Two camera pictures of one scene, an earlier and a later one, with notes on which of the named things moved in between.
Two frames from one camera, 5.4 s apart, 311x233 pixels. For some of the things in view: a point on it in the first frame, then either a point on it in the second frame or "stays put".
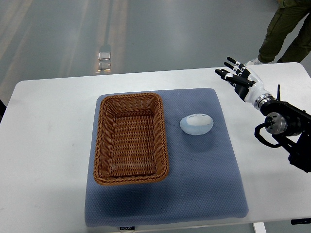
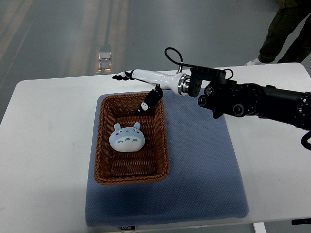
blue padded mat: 203,183 stays put
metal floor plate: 104,56 stays put
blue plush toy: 197,124 → 127,139
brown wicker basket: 130,146 stays put
